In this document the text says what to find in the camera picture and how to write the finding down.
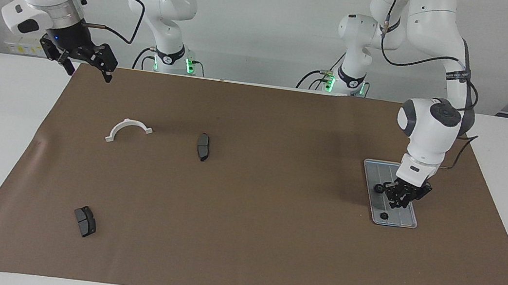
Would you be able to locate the white semicircular plastic bracket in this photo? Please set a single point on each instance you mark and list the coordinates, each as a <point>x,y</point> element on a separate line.
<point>129,121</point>

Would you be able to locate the small black bearing gear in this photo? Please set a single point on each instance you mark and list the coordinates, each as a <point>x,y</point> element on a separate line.
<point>384,215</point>

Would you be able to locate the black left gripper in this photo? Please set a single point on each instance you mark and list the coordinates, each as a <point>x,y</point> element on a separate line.
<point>407,190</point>

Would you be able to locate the short dark grey brake pad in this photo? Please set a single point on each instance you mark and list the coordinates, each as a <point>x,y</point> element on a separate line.
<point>85,222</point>

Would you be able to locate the silver ribbed metal tray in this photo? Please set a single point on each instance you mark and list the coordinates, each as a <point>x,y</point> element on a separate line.
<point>403,220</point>

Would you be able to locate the brown paper table mat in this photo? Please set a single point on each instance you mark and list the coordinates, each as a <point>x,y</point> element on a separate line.
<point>269,252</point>

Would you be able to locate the white wall socket box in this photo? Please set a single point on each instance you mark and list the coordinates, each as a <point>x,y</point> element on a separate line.
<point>21,49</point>

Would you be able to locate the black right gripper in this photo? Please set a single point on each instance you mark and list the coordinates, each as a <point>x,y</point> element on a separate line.
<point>73,45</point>

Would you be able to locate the long dark grey brake pad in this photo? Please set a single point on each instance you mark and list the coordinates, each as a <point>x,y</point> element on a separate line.
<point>203,148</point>

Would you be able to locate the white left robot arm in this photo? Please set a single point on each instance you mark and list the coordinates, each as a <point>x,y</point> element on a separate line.
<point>427,131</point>

